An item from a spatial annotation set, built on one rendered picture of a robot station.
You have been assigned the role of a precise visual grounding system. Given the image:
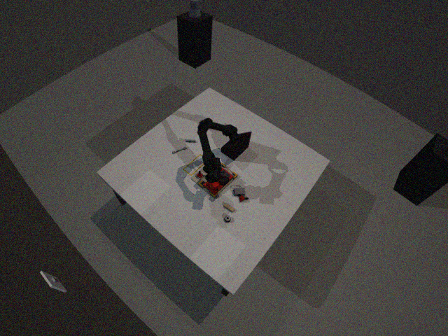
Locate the tan rectangular block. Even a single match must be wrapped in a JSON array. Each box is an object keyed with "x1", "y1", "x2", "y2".
[{"x1": 224, "y1": 203, "x2": 235, "y2": 212}]

